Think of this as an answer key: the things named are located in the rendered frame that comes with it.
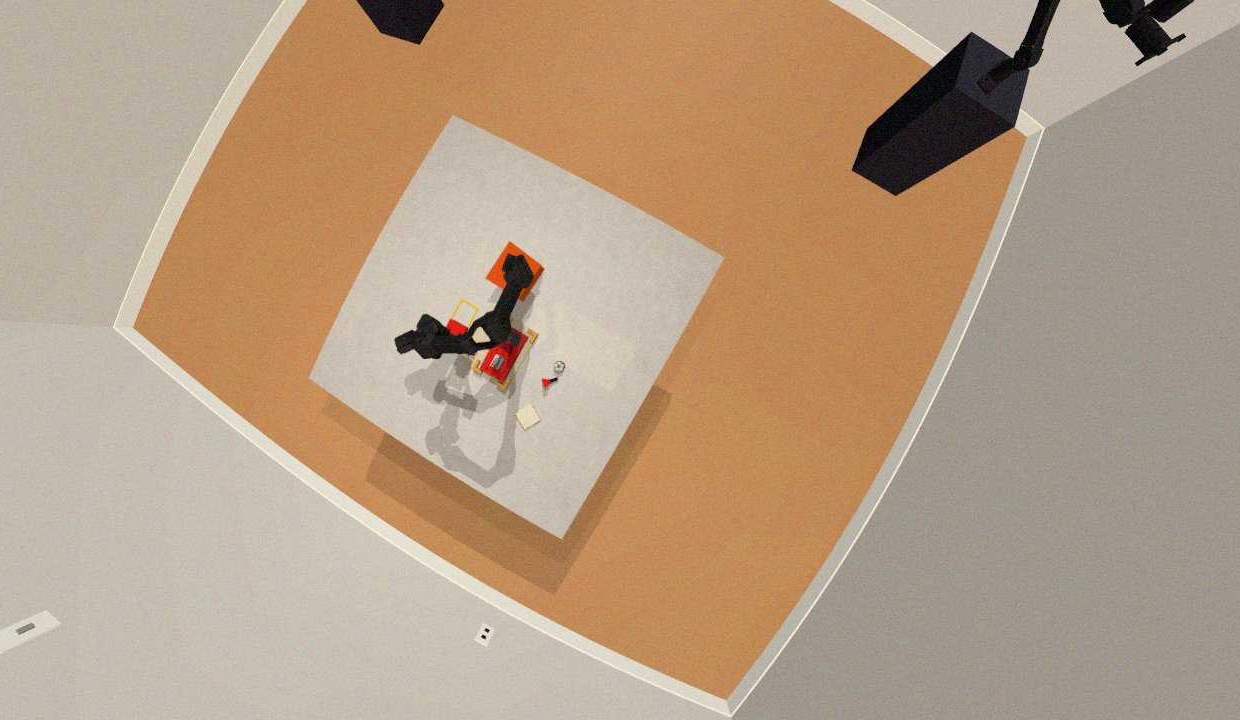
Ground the cream square patch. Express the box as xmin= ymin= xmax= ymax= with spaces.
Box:
xmin=515 ymin=403 xmax=541 ymax=430

